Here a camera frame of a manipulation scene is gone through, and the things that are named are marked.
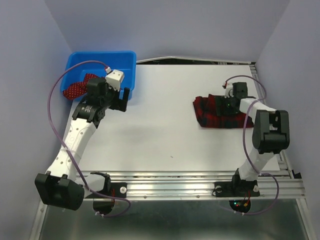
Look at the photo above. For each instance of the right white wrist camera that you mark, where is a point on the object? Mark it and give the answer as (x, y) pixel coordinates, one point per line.
(228, 90)

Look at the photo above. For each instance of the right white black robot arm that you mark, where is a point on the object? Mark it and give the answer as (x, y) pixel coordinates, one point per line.
(270, 135)

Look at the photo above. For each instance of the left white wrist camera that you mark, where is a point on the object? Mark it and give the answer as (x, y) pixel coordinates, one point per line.
(114, 79)

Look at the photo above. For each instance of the red white-dotted skirt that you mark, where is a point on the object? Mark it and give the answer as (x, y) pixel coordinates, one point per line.
(78, 89)

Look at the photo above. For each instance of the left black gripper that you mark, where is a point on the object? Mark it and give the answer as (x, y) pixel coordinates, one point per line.
(119, 104)

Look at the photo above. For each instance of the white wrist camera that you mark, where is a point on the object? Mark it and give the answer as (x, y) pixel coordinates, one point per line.
(228, 90)
(114, 79)

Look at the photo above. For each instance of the aluminium table frame rail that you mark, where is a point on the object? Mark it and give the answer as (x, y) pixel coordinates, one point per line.
(199, 185)

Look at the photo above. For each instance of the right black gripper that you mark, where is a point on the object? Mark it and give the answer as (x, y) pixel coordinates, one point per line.
(220, 101)

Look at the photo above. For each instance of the red navy plaid skirt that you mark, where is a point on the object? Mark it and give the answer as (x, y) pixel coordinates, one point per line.
(205, 112)

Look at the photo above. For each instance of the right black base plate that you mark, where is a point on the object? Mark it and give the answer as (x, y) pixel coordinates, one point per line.
(228, 189)

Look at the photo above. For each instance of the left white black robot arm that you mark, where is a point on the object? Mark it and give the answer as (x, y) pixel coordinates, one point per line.
(63, 184)

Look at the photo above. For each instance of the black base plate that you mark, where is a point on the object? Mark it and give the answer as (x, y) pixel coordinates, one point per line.
(120, 188)
(228, 189)

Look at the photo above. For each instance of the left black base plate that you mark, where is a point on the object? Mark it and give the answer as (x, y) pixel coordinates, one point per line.
(120, 188)

